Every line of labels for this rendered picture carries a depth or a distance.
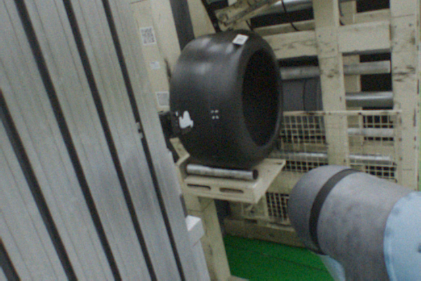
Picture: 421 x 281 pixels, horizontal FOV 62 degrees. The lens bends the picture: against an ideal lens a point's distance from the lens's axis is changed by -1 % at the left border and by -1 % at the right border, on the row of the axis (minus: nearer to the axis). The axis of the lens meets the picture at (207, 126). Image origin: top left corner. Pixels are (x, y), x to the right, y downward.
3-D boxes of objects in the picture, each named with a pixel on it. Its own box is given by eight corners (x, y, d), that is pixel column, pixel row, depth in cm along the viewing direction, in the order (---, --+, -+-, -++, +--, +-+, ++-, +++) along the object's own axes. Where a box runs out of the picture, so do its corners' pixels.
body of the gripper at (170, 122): (181, 109, 112) (158, 118, 102) (186, 135, 114) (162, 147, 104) (163, 109, 116) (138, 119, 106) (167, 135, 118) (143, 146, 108)
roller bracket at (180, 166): (177, 183, 162) (173, 164, 159) (219, 146, 193) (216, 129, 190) (183, 183, 160) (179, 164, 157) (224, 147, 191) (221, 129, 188)
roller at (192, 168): (191, 168, 166) (186, 175, 163) (187, 161, 164) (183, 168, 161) (259, 174, 147) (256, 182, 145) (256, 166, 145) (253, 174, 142)
